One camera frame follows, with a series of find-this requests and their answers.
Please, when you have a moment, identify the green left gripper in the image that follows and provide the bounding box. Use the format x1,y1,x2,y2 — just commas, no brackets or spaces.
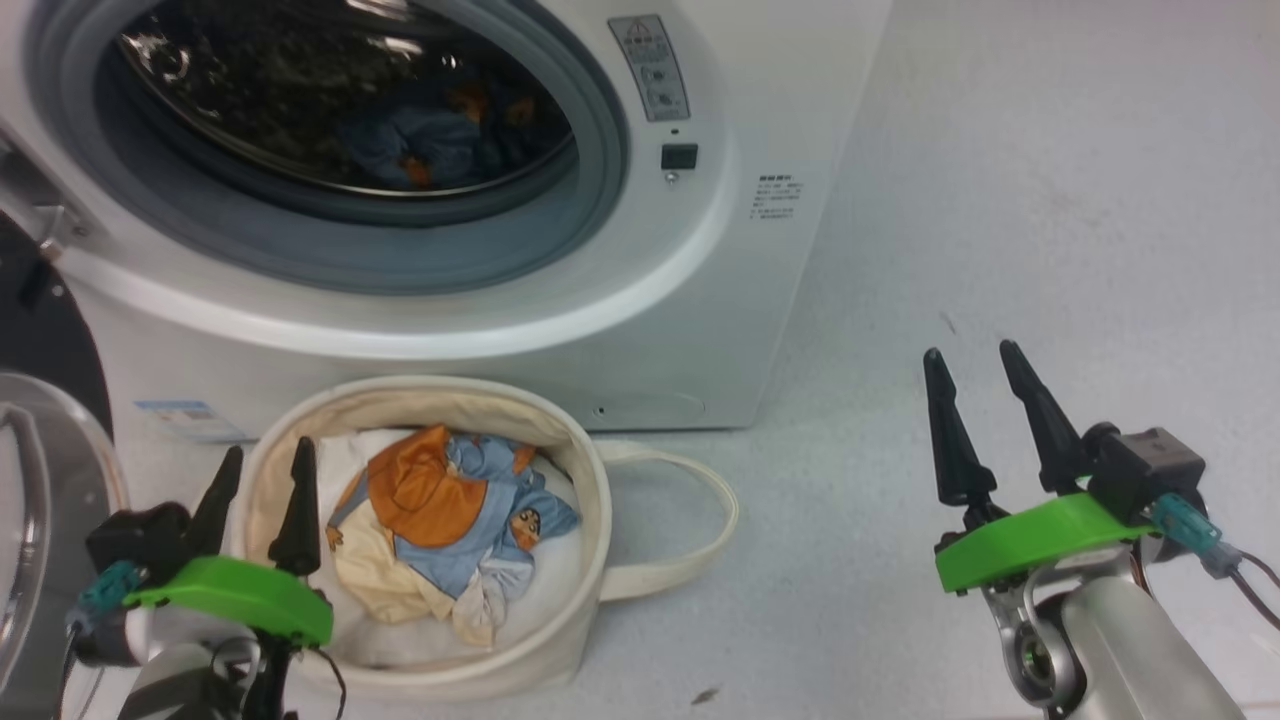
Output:
125,437,335,647

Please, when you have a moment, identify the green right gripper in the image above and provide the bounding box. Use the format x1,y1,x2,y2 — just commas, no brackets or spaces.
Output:
922,340,1153,594

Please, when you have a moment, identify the blue orange cream garment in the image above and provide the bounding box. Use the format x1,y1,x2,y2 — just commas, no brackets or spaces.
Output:
325,425,581,649

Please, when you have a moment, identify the round dark washer door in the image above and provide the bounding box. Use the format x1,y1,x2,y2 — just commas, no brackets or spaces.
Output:
0,210,131,720

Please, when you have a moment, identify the light blue printed garment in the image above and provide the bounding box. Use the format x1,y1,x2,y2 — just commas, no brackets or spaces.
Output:
335,85,546,191

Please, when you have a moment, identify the white front-load washing machine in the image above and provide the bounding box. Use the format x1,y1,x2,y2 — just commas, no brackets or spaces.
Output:
0,0,893,443

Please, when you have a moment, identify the washing machine drum with clothes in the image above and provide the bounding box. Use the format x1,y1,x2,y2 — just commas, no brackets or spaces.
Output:
95,0,581,201

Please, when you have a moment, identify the blue energy label sticker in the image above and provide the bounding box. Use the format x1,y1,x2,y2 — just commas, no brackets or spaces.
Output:
135,400,246,444

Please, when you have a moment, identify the cream canvas laundry basket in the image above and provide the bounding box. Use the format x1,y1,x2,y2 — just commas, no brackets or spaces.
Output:
232,375,741,701

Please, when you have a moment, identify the white pillow filler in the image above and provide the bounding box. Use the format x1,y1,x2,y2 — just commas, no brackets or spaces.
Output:
310,428,586,671

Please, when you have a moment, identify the grey warning sticker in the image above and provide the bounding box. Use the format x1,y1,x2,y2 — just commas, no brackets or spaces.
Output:
608,14,691,123

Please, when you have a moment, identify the right camera cable teal plug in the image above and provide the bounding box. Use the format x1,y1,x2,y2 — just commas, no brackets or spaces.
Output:
1150,493,1280,631

